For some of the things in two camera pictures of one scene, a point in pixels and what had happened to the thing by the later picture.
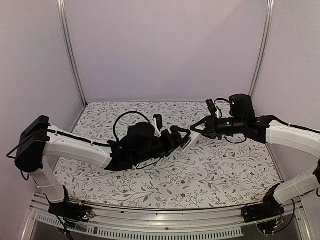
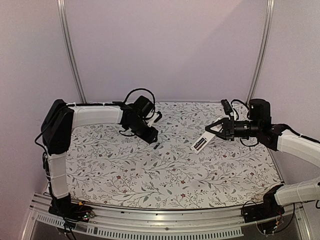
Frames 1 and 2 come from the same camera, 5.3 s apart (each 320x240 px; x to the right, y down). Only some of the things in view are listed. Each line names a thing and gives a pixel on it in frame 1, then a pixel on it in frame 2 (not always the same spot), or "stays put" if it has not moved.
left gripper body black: [156, 151] -> [138, 129]
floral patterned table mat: [208, 173] stays put
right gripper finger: [203, 121] -> [217, 123]
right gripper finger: [205, 132] -> [217, 133]
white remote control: [193, 135] -> [203, 140]
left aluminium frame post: [62, 16] stays put
